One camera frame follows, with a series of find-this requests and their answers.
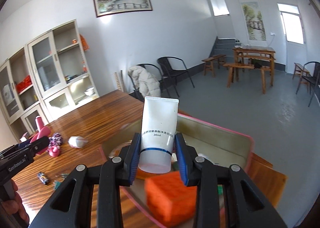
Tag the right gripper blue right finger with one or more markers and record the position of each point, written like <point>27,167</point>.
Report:
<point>245,205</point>

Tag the pink foam twist roller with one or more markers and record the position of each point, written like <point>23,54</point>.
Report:
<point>40,141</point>

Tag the red-orange toy cube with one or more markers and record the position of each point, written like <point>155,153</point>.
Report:
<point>169,200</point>

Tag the white cosmetic tube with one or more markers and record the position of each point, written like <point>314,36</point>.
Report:
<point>158,131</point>

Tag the person's left hand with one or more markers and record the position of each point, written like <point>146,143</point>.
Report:
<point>15,205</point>

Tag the leopard print pompom scrunchie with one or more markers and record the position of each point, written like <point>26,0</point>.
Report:
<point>55,140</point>

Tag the white wrapped tissue pack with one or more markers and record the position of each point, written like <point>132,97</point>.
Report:
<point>77,142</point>

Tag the large teal binder clip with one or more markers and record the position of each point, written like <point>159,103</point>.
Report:
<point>56,184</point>

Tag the white bowl in cabinet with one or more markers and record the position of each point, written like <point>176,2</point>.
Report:
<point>89,92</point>

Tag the beige glass-door cabinet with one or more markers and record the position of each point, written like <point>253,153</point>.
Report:
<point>47,77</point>

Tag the wooden measuring stick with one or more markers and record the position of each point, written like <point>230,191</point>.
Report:
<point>119,86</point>

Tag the white puffer jacket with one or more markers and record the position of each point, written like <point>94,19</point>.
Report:
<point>145,82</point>

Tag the black chair with white jacket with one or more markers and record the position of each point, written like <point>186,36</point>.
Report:
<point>137,93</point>

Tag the black metal chair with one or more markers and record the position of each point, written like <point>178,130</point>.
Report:
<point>171,73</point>

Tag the small wooden stool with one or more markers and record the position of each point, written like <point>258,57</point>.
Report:
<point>209,63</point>

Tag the wooden dining table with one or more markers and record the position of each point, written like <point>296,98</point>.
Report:
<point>256,55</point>

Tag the black chair by door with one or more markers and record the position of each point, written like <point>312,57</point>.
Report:
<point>312,79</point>

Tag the hanging scroll painting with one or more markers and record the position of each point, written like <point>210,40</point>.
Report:
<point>253,17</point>

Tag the white door with window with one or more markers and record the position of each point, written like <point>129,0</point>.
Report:
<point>294,35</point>

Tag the landscape painting in frame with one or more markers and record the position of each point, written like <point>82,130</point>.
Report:
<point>110,7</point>

